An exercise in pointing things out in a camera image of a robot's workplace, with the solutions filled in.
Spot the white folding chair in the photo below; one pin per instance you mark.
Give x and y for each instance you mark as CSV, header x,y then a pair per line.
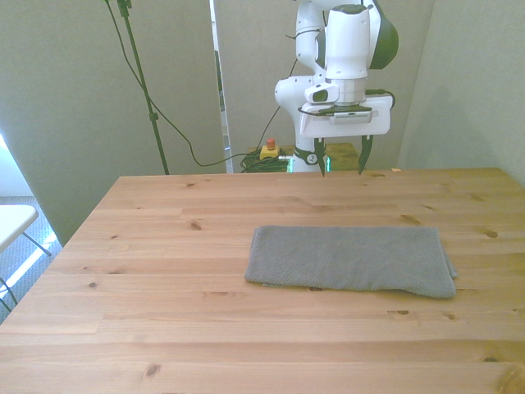
x,y
14,221

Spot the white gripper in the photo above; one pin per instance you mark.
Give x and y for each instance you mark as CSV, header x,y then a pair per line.
x,y
379,117

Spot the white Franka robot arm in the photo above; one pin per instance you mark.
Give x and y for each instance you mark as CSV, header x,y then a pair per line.
x,y
346,41

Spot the white partition panel edge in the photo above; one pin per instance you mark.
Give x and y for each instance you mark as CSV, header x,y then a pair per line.
x,y
223,102

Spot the black camera tripod stand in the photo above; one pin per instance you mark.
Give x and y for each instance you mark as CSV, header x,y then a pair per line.
x,y
143,86

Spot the grey towel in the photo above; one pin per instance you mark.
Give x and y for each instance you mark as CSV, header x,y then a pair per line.
x,y
348,260

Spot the yellow emergency stop button box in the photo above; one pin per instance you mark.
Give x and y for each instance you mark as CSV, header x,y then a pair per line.
x,y
270,151

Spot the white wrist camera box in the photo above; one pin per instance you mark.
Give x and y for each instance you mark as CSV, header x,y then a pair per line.
x,y
351,116

